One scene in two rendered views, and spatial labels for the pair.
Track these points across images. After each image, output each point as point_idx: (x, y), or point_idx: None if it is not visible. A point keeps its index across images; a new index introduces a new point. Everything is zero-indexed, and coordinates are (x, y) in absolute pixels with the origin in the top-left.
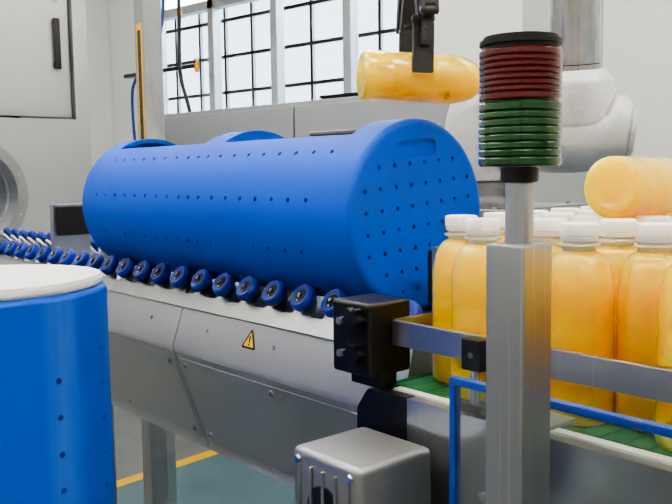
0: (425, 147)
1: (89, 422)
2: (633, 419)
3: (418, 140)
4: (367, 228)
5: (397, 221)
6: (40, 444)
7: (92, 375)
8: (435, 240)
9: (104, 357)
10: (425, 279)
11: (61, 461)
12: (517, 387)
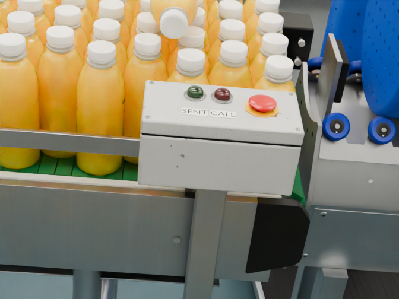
0: None
1: (343, 23)
2: None
3: None
4: (370, 8)
5: (377, 19)
6: (331, 13)
7: (351, 3)
8: (383, 60)
9: (364, 4)
10: (371, 83)
11: (331, 28)
12: None
